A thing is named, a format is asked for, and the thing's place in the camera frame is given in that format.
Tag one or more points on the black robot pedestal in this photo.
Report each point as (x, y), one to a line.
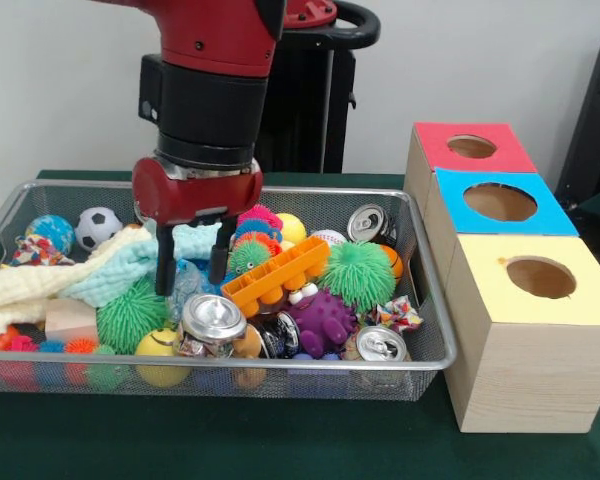
(305, 100)

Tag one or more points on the purple monster toy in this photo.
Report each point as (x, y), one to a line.
(325, 320)

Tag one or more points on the silver drink can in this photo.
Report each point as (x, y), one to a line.
(380, 345)

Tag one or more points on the cream knitted cloth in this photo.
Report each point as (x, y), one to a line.
(25, 290)

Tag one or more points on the clear bottle blue label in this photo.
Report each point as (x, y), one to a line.
(191, 282)

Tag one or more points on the crushed silver can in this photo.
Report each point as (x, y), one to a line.
(212, 317)

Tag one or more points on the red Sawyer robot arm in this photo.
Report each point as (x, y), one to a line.
(215, 30)

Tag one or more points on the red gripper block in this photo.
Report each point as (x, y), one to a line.
(195, 197)

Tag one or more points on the yellow smiley ball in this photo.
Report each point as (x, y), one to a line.
(155, 345)

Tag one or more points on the green spiky rubber ball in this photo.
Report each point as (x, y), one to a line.
(360, 277)

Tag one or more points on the soccer ball toy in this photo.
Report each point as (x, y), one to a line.
(97, 227)

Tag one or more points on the orange toy building block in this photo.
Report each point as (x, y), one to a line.
(280, 272)

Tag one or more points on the wooden box with three holes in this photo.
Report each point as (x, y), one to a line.
(530, 360)

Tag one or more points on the blue globe ball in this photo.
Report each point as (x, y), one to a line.
(52, 231)

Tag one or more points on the mint knitted cloth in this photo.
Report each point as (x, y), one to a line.
(115, 275)

